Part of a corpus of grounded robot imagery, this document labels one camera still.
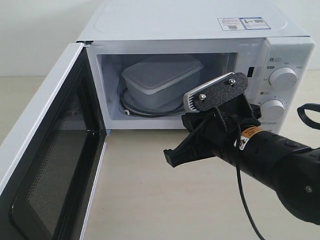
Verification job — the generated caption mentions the white microwave door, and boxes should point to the white microwave door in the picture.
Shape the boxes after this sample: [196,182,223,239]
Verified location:
[0,41,106,240]

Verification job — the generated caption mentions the white and blue label sticker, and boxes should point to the white and blue label sticker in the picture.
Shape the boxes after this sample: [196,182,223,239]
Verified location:
[217,16,271,31]

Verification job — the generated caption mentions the black camera cable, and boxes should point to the black camera cable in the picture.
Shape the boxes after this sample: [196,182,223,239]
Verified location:
[233,119,266,240]

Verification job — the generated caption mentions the glass turntable plate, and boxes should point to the glass turntable plate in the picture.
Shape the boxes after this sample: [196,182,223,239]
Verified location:
[117,87,185,118]

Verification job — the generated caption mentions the upper white control knob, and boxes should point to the upper white control knob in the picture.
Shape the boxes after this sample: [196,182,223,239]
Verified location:
[268,67,298,91]

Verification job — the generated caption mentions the white control knob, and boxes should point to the white control knob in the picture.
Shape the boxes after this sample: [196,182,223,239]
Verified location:
[268,67,298,91]
[260,99,285,120]

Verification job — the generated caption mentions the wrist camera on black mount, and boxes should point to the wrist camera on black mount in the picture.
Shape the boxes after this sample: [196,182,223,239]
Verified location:
[183,72,249,115]

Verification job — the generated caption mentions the white plastic food container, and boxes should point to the white plastic food container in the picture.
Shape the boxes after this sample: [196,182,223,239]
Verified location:
[121,54,203,109]

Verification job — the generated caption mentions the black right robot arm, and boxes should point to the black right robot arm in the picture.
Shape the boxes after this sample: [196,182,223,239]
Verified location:
[170,104,320,225]

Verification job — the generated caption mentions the white microwave oven body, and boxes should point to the white microwave oven body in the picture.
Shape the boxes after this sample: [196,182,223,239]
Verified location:
[78,0,315,133]

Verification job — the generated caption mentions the lower white control knob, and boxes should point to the lower white control knob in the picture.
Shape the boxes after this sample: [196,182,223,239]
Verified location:
[260,99,285,120]

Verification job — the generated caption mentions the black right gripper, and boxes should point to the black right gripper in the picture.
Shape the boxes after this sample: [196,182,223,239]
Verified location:
[163,102,262,167]

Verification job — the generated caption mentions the black turntable roller ring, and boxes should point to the black turntable roller ring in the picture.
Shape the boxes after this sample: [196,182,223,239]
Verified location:
[119,89,187,118]

